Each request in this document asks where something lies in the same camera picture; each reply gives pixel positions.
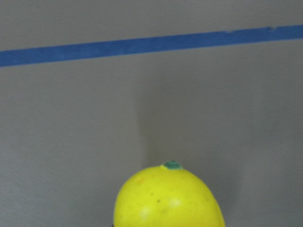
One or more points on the yellow mango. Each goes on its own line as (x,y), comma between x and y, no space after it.
(166,196)

